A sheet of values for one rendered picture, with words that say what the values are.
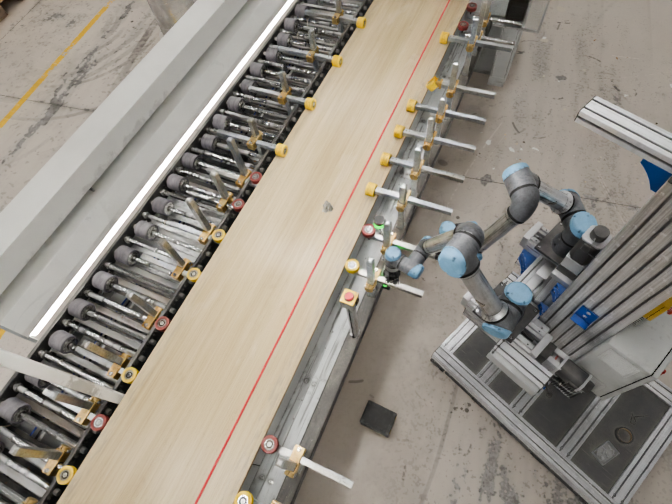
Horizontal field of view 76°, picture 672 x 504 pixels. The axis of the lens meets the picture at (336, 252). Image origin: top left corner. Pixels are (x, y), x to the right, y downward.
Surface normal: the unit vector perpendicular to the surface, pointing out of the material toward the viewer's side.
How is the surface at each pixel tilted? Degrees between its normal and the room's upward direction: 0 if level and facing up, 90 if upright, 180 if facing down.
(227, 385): 0
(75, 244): 61
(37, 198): 0
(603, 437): 0
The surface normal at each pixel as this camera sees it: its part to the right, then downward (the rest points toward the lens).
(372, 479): -0.09, -0.48
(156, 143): 0.75, 0.04
